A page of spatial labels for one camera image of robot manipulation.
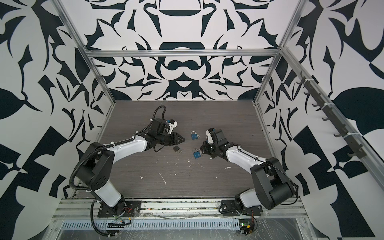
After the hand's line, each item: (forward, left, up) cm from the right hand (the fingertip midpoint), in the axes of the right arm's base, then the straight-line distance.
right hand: (201, 147), depth 89 cm
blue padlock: (+12, +4, -7) cm, 14 cm away
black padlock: (+2, +15, -6) cm, 17 cm away
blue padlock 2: (-1, +3, -6) cm, 6 cm away
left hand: (+3, +9, +6) cm, 11 cm away
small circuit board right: (-37, -20, -8) cm, 43 cm away
